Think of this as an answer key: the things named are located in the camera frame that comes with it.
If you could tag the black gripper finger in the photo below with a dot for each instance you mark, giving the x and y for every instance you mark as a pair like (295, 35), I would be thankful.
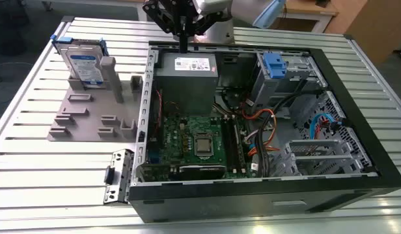
(157, 17)
(209, 23)

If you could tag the hard disk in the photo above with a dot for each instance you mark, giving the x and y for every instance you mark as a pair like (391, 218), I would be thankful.
(83, 68)

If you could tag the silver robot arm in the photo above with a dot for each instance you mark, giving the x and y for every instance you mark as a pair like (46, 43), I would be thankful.
(219, 29)

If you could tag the metal disk bay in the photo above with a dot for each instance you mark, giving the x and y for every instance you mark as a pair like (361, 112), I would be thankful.
(316, 159)

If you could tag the blue drive cage latch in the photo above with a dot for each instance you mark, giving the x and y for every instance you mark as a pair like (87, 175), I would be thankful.
(272, 65)

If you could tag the grey power supply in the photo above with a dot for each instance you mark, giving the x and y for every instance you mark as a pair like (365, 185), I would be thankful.
(187, 92)

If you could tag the wooden desk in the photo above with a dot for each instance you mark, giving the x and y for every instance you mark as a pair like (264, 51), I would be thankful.
(310, 7)

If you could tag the grey metal drive cage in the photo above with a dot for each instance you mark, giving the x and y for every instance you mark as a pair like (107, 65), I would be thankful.
(268, 87)

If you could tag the wooden cabinet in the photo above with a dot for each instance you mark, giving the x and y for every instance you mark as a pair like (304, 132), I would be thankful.
(353, 24)

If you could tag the CPU socket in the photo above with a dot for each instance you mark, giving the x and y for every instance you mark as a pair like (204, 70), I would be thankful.
(203, 135)

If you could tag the black office chair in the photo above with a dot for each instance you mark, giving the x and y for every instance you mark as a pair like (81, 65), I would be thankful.
(9, 41)

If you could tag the green motherboard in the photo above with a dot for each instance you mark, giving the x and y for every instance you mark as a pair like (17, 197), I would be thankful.
(173, 136)

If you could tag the grey parts rack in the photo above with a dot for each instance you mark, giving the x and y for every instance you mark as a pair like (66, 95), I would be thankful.
(89, 122)

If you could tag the black RAM stick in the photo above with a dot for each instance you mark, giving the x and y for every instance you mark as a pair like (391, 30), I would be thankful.
(238, 143)

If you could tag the silver CPU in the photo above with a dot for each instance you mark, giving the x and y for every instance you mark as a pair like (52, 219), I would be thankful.
(203, 147)

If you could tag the black graphics card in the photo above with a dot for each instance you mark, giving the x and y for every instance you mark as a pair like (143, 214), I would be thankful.
(200, 169)

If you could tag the black PC case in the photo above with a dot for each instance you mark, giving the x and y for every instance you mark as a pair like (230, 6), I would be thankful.
(252, 195)

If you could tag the white desk frame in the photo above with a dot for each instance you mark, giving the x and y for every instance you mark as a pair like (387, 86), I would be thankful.
(140, 15)

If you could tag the metal expansion slot bracket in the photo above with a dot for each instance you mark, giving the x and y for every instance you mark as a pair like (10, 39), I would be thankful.
(117, 158)

